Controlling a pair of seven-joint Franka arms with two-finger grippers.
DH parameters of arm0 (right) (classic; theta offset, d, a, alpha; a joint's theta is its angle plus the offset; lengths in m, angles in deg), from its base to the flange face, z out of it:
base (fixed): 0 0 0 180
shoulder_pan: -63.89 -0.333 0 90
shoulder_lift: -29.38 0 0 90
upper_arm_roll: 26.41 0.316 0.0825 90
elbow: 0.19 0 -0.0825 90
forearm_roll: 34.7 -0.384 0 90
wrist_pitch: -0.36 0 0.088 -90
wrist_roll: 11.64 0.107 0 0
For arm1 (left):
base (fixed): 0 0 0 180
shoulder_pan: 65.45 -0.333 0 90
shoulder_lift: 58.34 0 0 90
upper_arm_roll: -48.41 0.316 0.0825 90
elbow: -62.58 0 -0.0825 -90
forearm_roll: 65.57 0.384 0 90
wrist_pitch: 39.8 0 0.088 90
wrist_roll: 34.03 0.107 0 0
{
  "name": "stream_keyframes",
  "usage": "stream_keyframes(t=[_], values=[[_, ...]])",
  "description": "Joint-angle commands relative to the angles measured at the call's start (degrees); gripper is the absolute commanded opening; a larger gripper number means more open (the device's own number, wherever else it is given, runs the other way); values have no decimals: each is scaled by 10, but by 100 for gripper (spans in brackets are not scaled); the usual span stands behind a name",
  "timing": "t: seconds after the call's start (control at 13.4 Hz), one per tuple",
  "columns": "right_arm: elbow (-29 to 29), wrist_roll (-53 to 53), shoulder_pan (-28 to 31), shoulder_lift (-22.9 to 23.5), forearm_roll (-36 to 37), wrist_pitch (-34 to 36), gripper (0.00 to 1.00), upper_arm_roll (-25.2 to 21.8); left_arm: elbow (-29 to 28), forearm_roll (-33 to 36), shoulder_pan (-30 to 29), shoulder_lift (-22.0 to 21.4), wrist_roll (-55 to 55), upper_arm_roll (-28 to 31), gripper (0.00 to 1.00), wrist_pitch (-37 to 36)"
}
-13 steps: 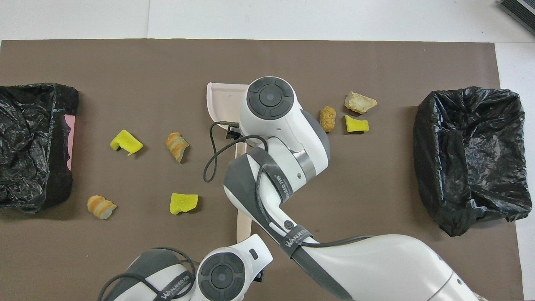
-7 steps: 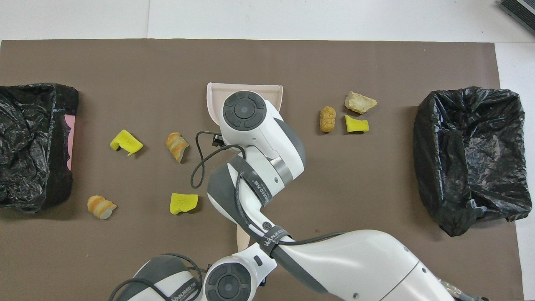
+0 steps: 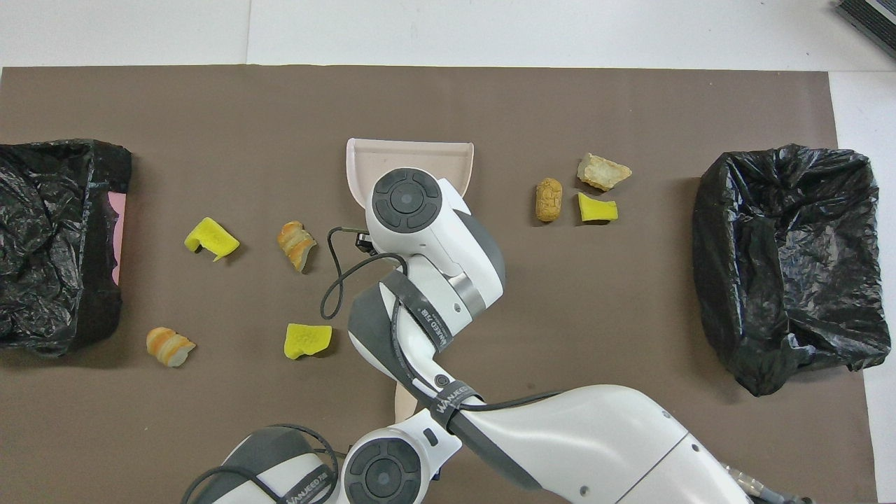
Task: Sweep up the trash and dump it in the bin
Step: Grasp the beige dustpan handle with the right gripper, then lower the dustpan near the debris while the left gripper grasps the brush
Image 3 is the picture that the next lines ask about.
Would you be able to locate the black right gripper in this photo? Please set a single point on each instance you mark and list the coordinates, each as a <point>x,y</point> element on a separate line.
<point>363,243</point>

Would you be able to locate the striped bread piece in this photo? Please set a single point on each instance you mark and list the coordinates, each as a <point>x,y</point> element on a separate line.
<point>296,243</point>
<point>168,345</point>

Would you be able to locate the beige plastic dustpan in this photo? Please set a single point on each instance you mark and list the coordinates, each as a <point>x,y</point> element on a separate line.
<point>420,155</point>

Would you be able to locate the yellow green scouring sponge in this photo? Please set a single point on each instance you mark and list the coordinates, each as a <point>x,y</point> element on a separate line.
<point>306,339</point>

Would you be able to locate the curved yellow sponge piece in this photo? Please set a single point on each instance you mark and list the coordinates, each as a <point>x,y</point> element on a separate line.
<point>210,236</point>

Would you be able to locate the beige brush black bristles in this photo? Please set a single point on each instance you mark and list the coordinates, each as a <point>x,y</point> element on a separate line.
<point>404,406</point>

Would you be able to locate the brown fried croquette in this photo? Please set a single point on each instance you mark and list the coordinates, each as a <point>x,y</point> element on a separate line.
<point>548,199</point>

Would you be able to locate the small yellow sponge piece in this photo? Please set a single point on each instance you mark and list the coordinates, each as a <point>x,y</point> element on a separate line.
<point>595,208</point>

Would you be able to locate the pale bread chunk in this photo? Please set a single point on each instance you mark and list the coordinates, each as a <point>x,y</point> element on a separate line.
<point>602,171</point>

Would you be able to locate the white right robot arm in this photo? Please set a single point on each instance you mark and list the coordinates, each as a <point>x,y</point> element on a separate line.
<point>595,441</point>

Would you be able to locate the pink plastic bin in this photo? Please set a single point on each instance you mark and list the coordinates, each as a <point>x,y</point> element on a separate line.
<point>119,231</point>

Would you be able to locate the black trash bag liner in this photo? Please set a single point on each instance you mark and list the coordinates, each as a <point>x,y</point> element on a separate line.
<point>42,245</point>

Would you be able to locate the black trash bag bin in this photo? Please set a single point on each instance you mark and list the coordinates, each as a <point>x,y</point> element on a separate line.
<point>784,280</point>

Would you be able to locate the brown table mat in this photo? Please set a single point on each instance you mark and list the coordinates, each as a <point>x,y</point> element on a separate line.
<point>490,112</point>

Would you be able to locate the dark ribbed device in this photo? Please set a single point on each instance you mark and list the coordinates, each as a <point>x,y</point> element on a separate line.
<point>875,17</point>

